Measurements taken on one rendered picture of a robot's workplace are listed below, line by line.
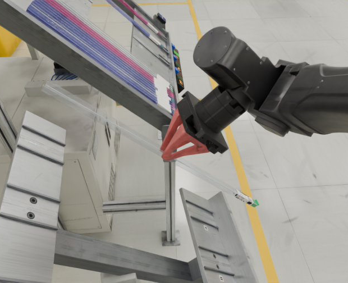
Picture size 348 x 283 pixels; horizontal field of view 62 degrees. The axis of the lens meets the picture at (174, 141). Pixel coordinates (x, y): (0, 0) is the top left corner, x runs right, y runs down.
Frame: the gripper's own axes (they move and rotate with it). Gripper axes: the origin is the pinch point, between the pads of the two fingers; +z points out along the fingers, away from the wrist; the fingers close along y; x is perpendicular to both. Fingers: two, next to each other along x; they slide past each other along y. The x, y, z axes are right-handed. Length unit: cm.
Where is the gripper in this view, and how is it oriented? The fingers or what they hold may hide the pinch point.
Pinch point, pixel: (166, 152)
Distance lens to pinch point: 48.8
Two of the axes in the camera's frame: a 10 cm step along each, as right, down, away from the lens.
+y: 1.9, 6.9, -7.0
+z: -7.1, 5.9, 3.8
